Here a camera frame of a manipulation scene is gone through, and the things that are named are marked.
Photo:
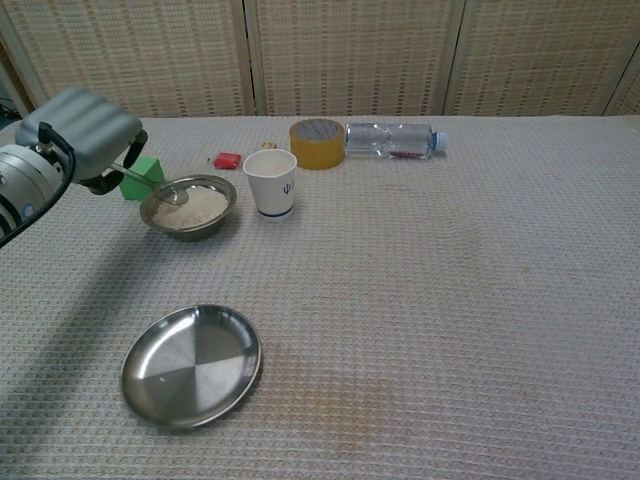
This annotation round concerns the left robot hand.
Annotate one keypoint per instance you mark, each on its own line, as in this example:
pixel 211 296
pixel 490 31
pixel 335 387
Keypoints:
pixel 90 130

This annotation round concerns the metal spoon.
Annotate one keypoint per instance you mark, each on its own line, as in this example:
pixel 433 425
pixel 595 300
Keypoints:
pixel 175 195

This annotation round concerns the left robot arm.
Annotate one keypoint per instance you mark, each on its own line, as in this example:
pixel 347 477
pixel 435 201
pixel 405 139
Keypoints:
pixel 20 175

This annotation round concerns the steel bowl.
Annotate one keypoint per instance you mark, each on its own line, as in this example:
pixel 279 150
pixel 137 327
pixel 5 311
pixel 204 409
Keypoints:
pixel 200 232

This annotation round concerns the white paper cup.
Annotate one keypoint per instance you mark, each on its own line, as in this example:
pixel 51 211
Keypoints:
pixel 272 195

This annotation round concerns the green cube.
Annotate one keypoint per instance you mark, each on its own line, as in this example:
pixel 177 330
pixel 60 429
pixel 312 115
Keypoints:
pixel 150 170

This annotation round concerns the small red block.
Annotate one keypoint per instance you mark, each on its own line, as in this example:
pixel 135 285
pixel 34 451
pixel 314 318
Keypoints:
pixel 227 160

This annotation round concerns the small beige block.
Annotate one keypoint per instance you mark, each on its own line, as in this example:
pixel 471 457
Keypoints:
pixel 269 145

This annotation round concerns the yellow tape roll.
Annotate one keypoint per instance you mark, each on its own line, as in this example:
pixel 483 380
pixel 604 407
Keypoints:
pixel 317 152

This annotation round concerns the steel plate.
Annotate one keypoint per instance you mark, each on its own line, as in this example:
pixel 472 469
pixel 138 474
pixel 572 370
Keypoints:
pixel 190 370

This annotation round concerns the bamboo folding screen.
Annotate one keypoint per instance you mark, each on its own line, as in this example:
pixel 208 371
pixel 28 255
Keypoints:
pixel 350 55

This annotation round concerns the clear plastic water bottle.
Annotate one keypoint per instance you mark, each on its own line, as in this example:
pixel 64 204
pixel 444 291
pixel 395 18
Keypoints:
pixel 390 140

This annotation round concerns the white woven tablecloth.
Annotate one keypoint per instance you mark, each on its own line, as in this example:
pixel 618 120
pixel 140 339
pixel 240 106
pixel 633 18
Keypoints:
pixel 425 300

